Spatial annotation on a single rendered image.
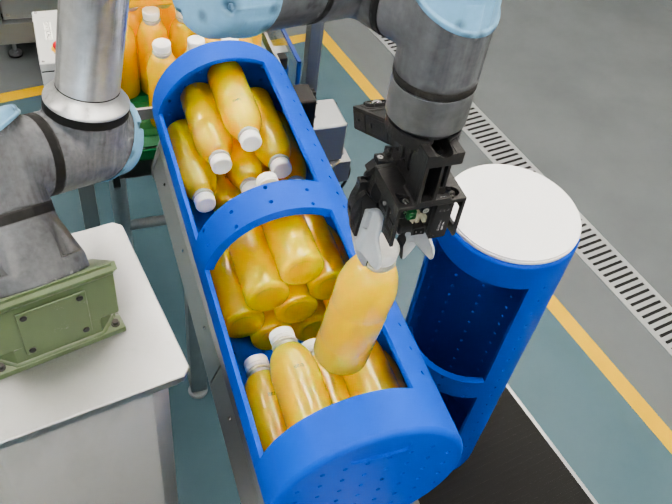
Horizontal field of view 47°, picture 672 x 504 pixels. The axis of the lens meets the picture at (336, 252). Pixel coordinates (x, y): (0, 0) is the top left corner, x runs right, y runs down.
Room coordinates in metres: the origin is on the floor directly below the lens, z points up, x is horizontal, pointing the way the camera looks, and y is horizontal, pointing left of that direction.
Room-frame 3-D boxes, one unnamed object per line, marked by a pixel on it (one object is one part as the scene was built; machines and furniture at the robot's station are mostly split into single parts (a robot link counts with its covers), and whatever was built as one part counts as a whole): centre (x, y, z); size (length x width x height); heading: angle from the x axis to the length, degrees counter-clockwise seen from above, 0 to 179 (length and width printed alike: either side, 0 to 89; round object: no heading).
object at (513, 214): (1.15, -0.34, 1.03); 0.28 x 0.28 x 0.01
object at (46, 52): (1.38, 0.66, 1.05); 0.20 x 0.10 x 0.10; 26
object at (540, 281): (1.15, -0.34, 0.59); 0.28 x 0.28 x 0.88
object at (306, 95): (1.45, 0.15, 0.95); 0.10 x 0.07 x 0.10; 116
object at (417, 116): (0.58, -0.06, 1.67); 0.08 x 0.08 x 0.05
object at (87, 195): (1.38, 0.66, 0.50); 0.04 x 0.04 x 1.00; 26
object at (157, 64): (1.40, 0.44, 1.00); 0.07 x 0.07 x 0.20
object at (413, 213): (0.57, -0.06, 1.59); 0.09 x 0.08 x 0.12; 26
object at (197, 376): (1.24, 0.34, 0.31); 0.06 x 0.06 x 0.63; 26
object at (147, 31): (1.51, 0.50, 1.00); 0.07 x 0.07 x 0.20
